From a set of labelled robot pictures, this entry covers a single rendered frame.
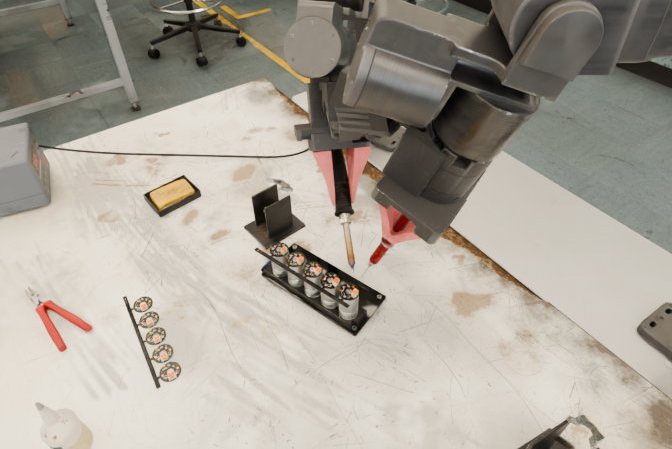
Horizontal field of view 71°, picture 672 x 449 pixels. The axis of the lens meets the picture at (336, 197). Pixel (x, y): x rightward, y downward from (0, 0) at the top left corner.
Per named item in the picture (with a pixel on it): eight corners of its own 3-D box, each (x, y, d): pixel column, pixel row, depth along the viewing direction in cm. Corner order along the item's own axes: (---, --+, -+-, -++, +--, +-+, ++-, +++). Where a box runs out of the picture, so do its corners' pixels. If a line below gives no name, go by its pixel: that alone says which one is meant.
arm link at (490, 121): (410, 153, 34) (456, 80, 29) (412, 101, 37) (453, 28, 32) (496, 179, 35) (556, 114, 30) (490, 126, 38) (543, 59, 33)
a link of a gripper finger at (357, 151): (375, 207, 56) (370, 128, 54) (315, 214, 55) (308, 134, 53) (364, 194, 63) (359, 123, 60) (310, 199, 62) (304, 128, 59)
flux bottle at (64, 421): (63, 431, 51) (21, 388, 44) (96, 424, 51) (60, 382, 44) (56, 464, 48) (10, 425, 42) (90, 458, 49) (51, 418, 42)
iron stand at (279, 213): (294, 249, 74) (320, 196, 72) (252, 250, 68) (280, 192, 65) (272, 228, 78) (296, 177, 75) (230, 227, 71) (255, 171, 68)
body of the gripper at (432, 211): (365, 199, 39) (400, 140, 33) (421, 139, 45) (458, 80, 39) (430, 248, 38) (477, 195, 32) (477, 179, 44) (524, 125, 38)
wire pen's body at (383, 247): (376, 269, 51) (418, 215, 42) (364, 259, 51) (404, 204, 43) (383, 259, 52) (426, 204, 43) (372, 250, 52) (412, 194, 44)
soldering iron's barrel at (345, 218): (357, 266, 57) (349, 216, 59) (358, 263, 55) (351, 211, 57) (345, 267, 56) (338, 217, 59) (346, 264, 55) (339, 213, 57)
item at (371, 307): (261, 278, 66) (260, 273, 65) (294, 247, 70) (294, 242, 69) (355, 340, 59) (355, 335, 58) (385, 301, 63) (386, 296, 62)
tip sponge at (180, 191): (185, 180, 81) (183, 173, 80) (202, 196, 78) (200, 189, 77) (144, 200, 77) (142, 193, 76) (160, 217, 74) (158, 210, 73)
